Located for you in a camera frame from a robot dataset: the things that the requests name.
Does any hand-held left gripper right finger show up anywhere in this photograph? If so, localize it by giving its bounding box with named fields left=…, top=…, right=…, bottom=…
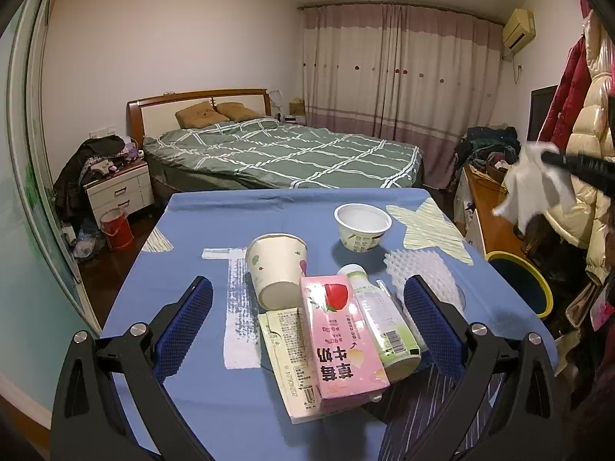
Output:
left=402, top=275, right=570, bottom=461

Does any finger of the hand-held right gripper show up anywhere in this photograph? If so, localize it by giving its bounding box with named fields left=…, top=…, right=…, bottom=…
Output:
left=542, top=150, right=615, bottom=190

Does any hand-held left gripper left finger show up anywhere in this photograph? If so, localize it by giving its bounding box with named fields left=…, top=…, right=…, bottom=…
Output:
left=50, top=276, right=214, bottom=461

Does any green and white bottle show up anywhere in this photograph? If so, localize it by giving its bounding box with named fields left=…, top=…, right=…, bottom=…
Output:
left=336, top=264, right=422, bottom=384

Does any white tissue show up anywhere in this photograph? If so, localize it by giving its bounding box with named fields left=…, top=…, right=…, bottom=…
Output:
left=492, top=141, right=575, bottom=234

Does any pink milk carton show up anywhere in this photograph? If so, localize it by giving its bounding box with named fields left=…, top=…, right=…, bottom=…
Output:
left=299, top=275, right=391, bottom=414

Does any blue yellow-rimmed trash bin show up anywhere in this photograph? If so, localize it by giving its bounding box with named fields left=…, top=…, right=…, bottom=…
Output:
left=485, top=251, right=554, bottom=320

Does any patterned paper cup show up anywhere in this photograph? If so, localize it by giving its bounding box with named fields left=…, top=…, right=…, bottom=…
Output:
left=245, top=233, right=308, bottom=311

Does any cream puffer jacket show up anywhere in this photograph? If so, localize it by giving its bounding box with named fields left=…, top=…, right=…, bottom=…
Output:
left=548, top=10, right=615, bottom=286

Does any white foam fruit net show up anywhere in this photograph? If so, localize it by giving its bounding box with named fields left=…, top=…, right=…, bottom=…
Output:
left=384, top=247, right=467, bottom=318

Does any black television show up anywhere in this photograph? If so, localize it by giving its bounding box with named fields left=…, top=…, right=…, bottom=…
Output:
left=527, top=85, right=560, bottom=142

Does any red coat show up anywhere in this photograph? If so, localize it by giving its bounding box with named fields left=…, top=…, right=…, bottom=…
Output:
left=535, top=33, right=597, bottom=154

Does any black bag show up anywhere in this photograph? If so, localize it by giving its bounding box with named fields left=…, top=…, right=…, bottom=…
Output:
left=521, top=211, right=592, bottom=274

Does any blue star-print tablecloth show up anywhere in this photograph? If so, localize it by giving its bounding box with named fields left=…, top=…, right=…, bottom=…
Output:
left=98, top=187, right=558, bottom=461

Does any mixed clothes pile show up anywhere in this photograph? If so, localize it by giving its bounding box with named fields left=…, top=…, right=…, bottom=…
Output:
left=454, top=126, right=522, bottom=174

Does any pale sachet packet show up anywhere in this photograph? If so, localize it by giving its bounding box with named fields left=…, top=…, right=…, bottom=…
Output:
left=258, top=306, right=332, bottom=426

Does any wooden desk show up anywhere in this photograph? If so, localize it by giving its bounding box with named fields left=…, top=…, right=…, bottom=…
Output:
left=464, top=163, right=529, bottom=260

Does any red bucket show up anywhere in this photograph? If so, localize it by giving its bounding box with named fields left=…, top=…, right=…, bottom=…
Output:
left=99, top=202, right=135, bottom=251

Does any beige cloth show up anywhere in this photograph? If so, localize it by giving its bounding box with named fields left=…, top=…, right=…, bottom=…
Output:
left=564, top=279, right=599, bottom=327

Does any pink floral bag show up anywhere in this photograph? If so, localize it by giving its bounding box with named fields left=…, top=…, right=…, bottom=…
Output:
left=588, top=293, right=615, bottom=332

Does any white nightstand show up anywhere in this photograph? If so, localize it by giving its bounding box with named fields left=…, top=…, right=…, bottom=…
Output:
left=84, top=161, right=155, bottom=224

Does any dark clothes pile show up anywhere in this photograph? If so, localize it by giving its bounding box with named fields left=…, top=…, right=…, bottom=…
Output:
left=53, top=135, right=126, bottom=222

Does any green checked duvet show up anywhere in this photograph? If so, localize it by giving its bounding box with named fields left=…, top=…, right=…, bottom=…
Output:
left=143, top=118, right=426, bottom=190

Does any brown pillow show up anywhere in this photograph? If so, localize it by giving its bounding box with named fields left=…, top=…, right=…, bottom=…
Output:
left=174, top=103, right=230, bottom=129
left=215, top=102, right=263, bottom=122

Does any wooden bed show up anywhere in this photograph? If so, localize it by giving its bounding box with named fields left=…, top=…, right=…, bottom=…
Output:
left=126, top=89, right=426, bottom=193

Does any pink and cream curtain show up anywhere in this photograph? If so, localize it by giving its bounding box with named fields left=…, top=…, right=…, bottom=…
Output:
left=300, top=2, right=505, bottom=190

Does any sliding wardrobe door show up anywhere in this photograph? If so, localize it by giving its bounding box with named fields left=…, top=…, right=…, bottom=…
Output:
left=0, top=0, right=104, bottom=332

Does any wall air conditioner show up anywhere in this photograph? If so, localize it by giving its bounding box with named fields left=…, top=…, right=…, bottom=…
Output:
left=502, top=8, right=535, bottom=51

